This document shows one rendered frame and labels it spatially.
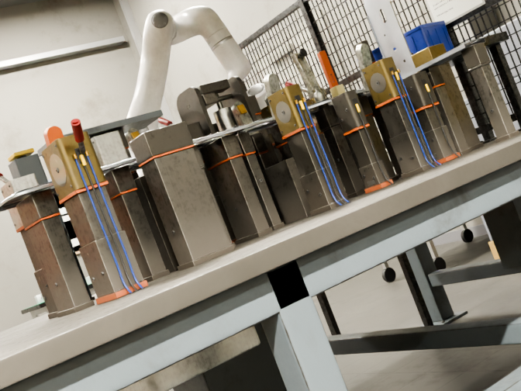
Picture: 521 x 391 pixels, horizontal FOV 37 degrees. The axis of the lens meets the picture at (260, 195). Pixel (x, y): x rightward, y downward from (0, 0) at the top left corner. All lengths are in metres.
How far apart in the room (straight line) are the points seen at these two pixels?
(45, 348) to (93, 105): 8.25
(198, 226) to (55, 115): 7.44
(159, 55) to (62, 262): 1.12
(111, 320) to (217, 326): 0.20
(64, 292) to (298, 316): 0.64
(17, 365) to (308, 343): 0.52
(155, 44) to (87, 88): 6.71
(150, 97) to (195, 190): 0.93
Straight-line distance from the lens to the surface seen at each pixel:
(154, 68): 2.74
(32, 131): 9.08
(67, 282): 1.83
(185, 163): 1.84
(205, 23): 2.78
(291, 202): 2.22
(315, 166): 2.06
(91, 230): 1.68
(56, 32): 9.57
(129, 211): 1.92
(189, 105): 2.39
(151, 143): 1.81
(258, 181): 2.18
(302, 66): 2.64
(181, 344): 1.31
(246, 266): 1.33
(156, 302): 1.25
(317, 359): 1.43
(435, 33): 2.82
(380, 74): 2.29
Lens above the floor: 0.76
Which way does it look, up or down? 1 degrees up
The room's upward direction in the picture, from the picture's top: 21 degrees counter-clockwise
